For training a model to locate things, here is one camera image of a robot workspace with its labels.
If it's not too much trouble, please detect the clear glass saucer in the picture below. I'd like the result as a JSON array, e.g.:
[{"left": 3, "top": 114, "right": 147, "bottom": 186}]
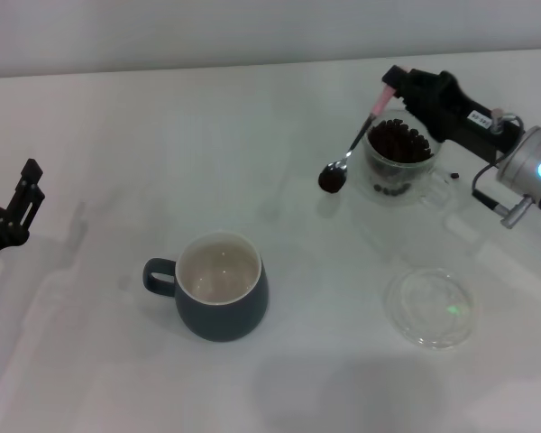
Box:
[{"left": 385, "top": 268, "right": 477, "bottom": 351}]

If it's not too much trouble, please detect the coffee bean pile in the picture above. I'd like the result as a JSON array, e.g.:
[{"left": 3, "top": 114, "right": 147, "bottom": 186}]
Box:
[{"left": 366, "top": 118, "right": 434, "bottom": 198}]

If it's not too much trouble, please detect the clear double-wall glass cup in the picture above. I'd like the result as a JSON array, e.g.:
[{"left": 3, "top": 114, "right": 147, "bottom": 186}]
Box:
[{"left": 351, "top": 107, "right": 452, "bottom": 207}]

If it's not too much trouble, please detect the black cable with silver plug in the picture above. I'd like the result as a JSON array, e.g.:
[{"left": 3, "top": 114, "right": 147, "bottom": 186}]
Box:
[{"left": 472, "top": 161, "right": 534, "bottom": 230}]

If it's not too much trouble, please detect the scooped coffee beans batch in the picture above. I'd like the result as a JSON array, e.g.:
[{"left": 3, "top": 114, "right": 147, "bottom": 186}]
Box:
[{"left": 318, "top": 169, "right": 346, "bottom": 194}]

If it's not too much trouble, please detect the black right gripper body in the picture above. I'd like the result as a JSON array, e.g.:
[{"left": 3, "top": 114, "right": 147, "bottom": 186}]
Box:
[{"left": 427, "top": 70, "right": 524, "bottom": 158}]

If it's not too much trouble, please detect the dark teal ceramic mug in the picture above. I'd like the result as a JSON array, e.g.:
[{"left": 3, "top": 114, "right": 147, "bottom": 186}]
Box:
[{"left": 142, "top": 229, "right": 270, "bottom": 343}]

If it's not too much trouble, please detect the pink-handled metal spoon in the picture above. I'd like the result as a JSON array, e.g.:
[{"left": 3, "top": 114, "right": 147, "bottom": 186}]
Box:
[{"left": 318, "top": 65, "right": 411, "bottom": 194}]

